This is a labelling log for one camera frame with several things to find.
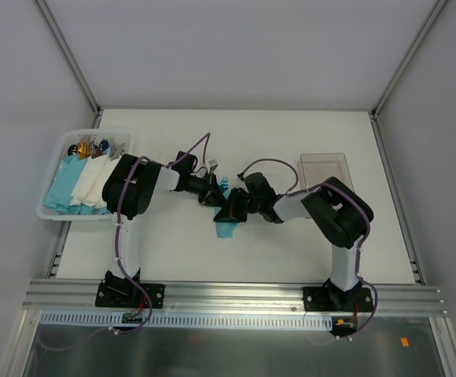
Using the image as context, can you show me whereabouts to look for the blue paper napkin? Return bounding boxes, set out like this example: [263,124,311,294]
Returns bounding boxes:
[215,184,238,239]

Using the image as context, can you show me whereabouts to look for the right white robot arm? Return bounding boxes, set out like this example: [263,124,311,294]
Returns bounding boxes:
[214,173,374,311]

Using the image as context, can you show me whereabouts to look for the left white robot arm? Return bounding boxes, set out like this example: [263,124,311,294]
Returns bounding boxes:
[102,152,226,306]

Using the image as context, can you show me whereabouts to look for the white napkin in basket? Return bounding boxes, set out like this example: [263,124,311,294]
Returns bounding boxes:
[70,155,110,207]

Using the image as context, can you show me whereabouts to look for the clear plastic container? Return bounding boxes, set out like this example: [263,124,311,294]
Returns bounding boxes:
[297,153,354,190]

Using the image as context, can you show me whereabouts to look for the white plastic basket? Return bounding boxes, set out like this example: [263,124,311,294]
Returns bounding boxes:
[36,129,134,221]

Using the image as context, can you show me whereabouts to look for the gold utensil in basket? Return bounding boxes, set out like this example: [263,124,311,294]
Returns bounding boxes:
[67,135,94,160]

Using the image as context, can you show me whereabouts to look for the stacked blue napkins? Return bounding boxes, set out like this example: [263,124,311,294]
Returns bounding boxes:
[42,156,108,215]

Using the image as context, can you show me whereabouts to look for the orange tape piece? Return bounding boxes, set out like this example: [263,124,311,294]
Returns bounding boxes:
[400,338,410,347]

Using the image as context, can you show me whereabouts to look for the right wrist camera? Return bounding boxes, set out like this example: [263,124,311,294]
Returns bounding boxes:
[245,172,275,196]

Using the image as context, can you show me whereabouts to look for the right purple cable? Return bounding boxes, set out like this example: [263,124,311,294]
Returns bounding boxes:
[237,158,378,342]

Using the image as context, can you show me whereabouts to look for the purple cable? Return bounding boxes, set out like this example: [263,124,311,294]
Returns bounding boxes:
[237,158,378,342]
[113,133,212,335]

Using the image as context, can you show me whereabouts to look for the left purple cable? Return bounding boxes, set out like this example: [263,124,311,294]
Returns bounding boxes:
[113,133,212,335]

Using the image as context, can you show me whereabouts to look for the right black mount plate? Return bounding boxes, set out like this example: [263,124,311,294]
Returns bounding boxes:
[302,286,374,313]

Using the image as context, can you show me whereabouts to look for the black mount plate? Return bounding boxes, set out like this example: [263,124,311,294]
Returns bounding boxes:
[302,286,374,313]
[94,280,165,309]

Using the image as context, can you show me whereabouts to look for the left black mount plate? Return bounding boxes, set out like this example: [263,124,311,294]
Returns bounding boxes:
[94,280,165,309]

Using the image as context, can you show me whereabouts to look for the white cable duct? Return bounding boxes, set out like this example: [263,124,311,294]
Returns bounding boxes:
[39,310,333,331]

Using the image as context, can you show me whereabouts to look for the aluminium rail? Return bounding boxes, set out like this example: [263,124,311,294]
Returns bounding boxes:
[22,279,449,317]

